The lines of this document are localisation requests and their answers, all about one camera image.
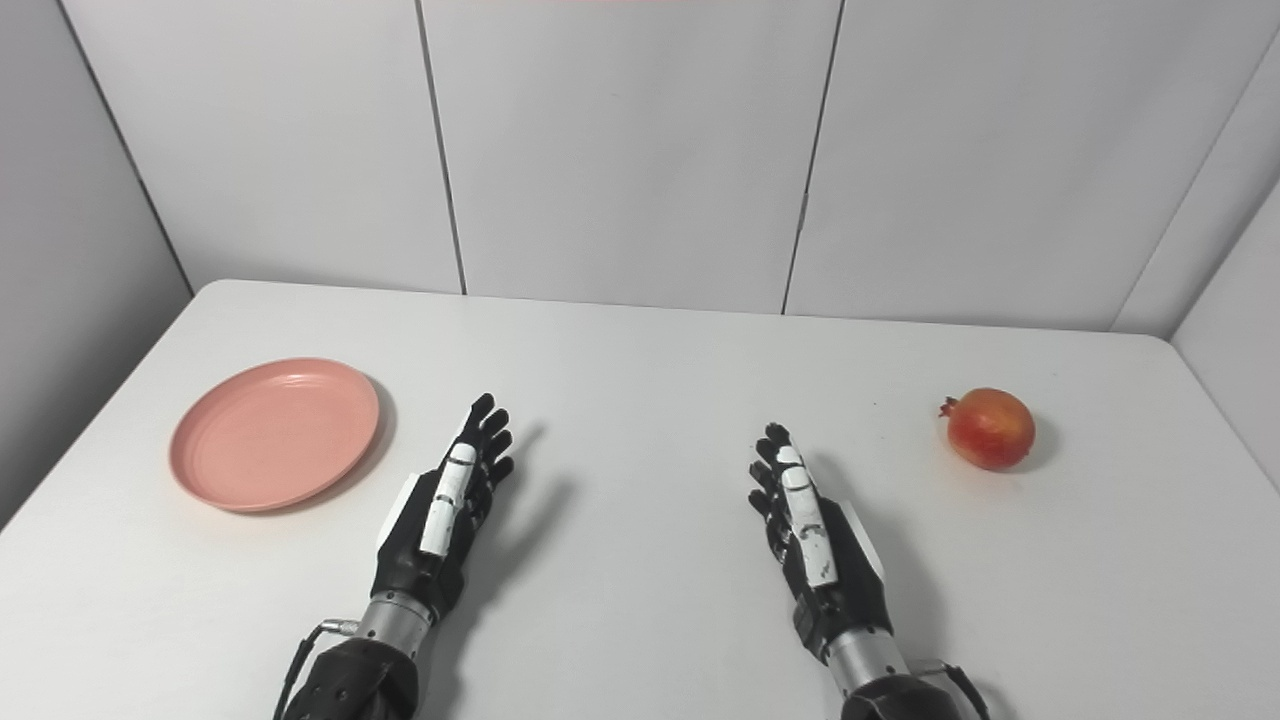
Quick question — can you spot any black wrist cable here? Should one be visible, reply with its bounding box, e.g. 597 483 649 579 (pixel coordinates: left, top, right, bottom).
273 619 359 720
912 658 991 720

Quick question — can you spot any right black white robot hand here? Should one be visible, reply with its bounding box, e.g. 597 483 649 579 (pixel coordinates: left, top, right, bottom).
748 422 894 663

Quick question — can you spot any pink round plate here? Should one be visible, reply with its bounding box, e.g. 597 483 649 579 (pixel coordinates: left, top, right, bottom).
168 357 382 514

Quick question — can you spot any red yellow pomegranate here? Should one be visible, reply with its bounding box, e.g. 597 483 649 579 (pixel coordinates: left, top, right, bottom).
938 387 1037 472

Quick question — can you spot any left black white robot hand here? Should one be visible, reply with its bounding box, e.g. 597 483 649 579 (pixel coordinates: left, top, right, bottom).
370 393 517 623

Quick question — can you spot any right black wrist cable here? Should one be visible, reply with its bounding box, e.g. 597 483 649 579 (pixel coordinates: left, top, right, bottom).
912 658 991 720

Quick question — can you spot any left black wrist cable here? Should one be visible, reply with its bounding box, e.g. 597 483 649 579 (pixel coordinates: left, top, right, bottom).
273 619 359 720

